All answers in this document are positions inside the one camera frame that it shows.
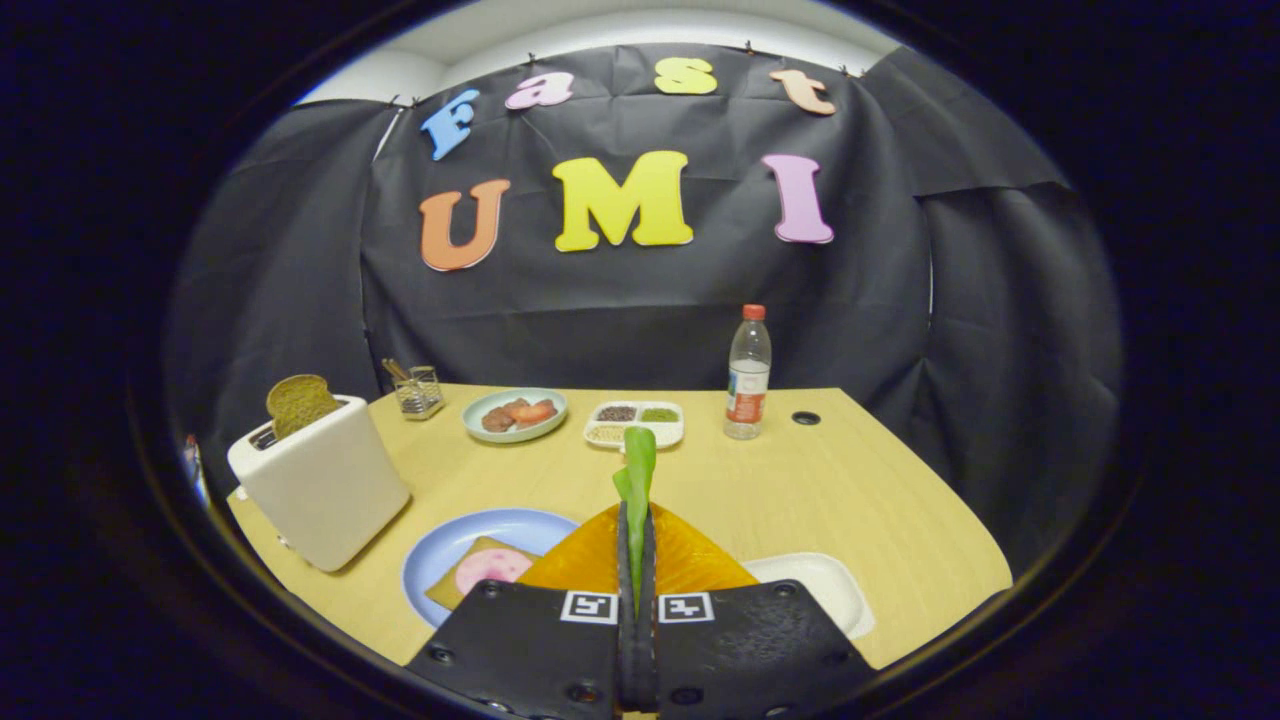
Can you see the bread slice under ham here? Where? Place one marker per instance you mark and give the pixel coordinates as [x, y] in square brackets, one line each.
[445, 592]

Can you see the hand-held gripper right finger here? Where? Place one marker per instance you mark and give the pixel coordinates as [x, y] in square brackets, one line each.
[760, 650]

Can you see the green lettuce leaf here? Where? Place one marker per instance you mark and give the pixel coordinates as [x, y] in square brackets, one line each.
[640, 470]

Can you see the clear plastic water bottle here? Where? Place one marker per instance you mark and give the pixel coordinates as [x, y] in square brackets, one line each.
[747, 390]

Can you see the brown meat patty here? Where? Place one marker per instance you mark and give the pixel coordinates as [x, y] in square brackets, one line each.
[497, 420]

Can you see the white rectangular plate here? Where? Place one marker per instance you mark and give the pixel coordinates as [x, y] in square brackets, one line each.
[820, 590]

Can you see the white sectioned condiment tray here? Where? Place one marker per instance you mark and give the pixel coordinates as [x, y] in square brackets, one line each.
[634, 428]

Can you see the red tomato slices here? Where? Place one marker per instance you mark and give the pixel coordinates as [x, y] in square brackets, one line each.
[535, 411]

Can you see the pink ham slice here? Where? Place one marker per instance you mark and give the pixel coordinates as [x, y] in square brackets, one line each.
[490, 570]

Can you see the blue round plate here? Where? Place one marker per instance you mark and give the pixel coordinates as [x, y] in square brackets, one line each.
[470, 530]

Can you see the brown toasted bread slice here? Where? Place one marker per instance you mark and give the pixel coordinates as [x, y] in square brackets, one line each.
[300, 400]

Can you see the light green round plate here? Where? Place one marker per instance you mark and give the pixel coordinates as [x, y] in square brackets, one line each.
[480, 430]

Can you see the white toaster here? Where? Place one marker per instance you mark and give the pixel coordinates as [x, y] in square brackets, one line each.
[325, 490]

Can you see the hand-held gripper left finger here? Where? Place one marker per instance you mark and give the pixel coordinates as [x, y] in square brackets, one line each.
[520, 650]

